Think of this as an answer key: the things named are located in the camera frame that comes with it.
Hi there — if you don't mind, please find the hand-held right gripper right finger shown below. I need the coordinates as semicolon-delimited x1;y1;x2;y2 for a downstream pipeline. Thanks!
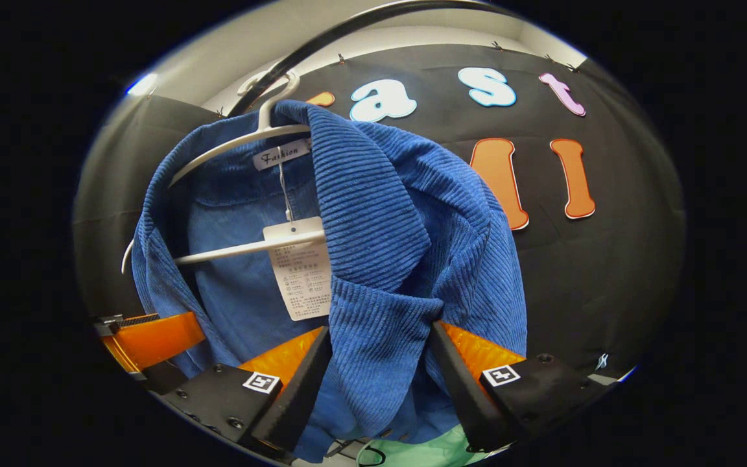
429;320;617;455

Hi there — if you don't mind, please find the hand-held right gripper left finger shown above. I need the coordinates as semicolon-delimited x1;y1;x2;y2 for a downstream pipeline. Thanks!
150;326;333;458

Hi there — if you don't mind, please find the blue corduroy shirt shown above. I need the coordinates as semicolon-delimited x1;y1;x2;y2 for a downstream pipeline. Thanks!
130;99;528;462

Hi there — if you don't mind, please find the white plastic clothes hanger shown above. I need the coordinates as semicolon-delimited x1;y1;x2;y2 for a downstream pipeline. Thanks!
121;70;329;274

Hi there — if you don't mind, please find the black metal clothes rack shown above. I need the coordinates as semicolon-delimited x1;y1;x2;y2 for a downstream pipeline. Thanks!
228;0;510;117

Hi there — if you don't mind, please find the black backdrop cloth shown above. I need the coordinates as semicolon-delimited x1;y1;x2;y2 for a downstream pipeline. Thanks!
72;44;685;383

